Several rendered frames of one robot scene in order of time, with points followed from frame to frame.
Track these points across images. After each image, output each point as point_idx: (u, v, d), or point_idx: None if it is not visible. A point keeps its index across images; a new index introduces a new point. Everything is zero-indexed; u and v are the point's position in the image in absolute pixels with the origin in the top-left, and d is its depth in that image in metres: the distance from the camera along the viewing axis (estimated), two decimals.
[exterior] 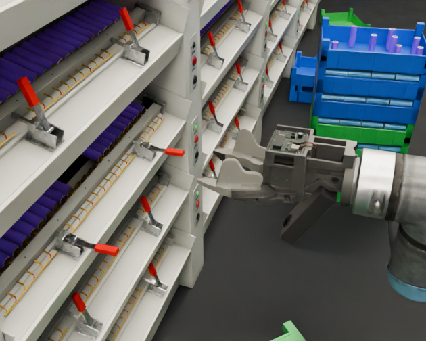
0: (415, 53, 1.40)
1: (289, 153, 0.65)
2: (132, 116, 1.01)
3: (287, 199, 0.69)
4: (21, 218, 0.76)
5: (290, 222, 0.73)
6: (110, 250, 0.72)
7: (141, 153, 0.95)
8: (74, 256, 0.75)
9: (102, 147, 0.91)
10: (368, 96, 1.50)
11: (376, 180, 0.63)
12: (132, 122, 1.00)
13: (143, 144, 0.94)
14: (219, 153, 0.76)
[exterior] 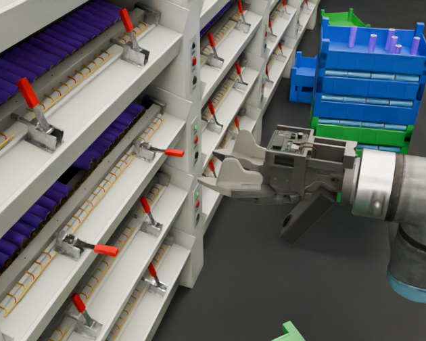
0: (80, 157, 0.88)
1: (289, 153, 0.65)
2: (132, 116, 1.01)
3: (287, 199, 0.69)
4: (21, 218, 0.76)
5: (290, 222, 0.73)
6: (110, 251, 0.72)
7: (140, 154, 0.95)
8: (74, 257, 0.75)
9: (102, 148, 0.91)
10: (368, 97, 1.50)
11: (376, 181, 0.63)
12: (132, 123, 1.00)
13: (143, 145, 0.95)
14: (218, 153, 0.76)
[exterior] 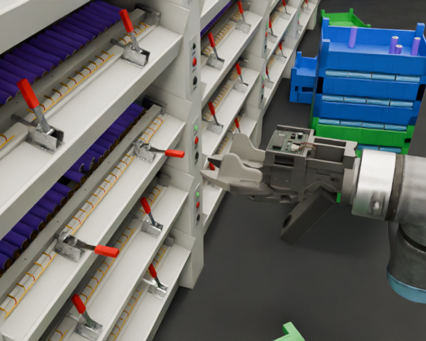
0: (81, 157, 0.88)
1: (289, 153, 0.65)
2: (132, 117, 1.01)
3: (287, 199, 0.69)
4: (21, 220, 0.76)
5: (290, 222, 0.73)
6: (111, 252, 0.72)
7: (141, 155, 0.95)
8: (74, 258, 0.75)
9: (102, 149, 0.91)
10: (368, 97, 1.50)
11: (376, 181, 0.63)
12: (132, 124, 1.00)
13: (143, 145, 0.94)
14: (214, 160, 0.75)
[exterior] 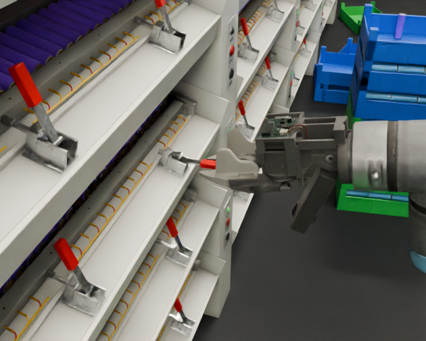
0: None
1: (277, 137, 0.64)
2: None
3: (287, 187, 0.68)
4: None
5: (297, 210, 0.72)
6: (57, 249, 0.52)
7: (170, 166, 0.75)
8: (89, 310, 0.55)
9: None
10: (419, 95, 1.30)
11: (370, 151, 0.61)
12: (149, 123, 0.80)
13: (172, 154, 0.75)
14: (213, 160, 0.75)
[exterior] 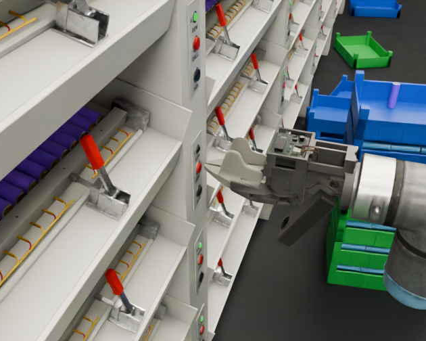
0: None
1: (290, 156, 0.65)
2: None
3: (287, 202, 0.69)
4: None
5: (288, 224, 0.74)
6: None
7: (122, 321, 0.65)
8: None
9: None
10: None
11: (376, 187, 0.63)
12: None
13: (111, 305, 0.65)
14: (212, 164, 0.74)
